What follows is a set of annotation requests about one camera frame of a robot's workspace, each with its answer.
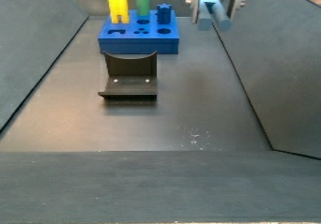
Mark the light blue square-circle object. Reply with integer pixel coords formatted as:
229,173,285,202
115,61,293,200
196,0,231,31

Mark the yellow square peg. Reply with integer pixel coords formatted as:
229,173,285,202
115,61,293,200
108,0,130,23

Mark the black curved fixture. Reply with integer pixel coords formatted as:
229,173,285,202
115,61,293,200
98,52,158,98

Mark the dark blue star peg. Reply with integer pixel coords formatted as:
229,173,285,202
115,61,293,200
156,4,171,24

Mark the blue foam peg block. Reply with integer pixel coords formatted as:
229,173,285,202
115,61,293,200
98,10,179,54

